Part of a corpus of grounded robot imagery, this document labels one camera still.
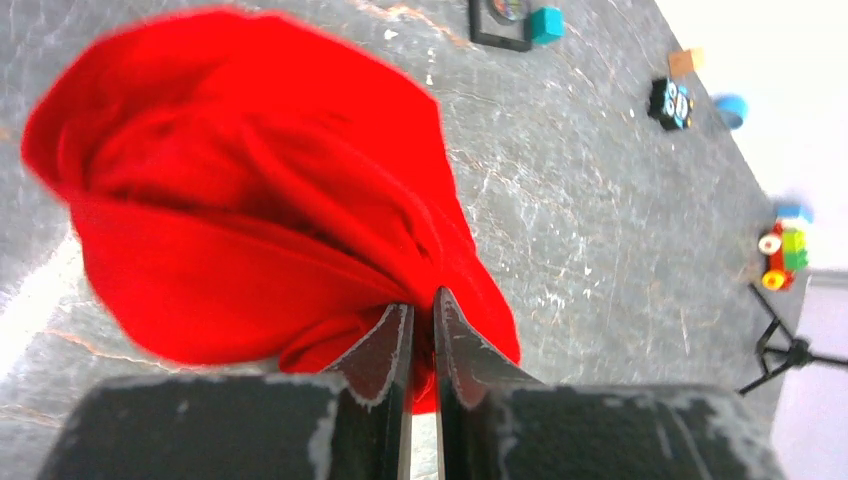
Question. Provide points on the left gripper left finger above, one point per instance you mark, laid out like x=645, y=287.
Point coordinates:
x=350, y=421

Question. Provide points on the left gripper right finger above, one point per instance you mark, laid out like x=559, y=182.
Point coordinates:
x=495, y=421

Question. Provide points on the red t-shirt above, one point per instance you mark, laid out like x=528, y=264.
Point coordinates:
x=245, y=186

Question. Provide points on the round dark brooch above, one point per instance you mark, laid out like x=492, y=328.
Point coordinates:
x=508, y=12

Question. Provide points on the green microphone on tripod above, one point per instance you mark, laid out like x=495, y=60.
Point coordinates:
x=775, y=361

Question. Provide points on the colourful brick toy car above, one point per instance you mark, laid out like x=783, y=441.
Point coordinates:
x=784, y=246

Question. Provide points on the blue cylinder block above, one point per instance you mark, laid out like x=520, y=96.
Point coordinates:
x=733, y=110

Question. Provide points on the black display case right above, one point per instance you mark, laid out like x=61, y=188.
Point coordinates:
x=500, y=24

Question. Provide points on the teal cube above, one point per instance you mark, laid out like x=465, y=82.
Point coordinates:
x=546, y=25

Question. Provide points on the brown wooden cube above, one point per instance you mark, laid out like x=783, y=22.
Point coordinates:
x=685, y=62

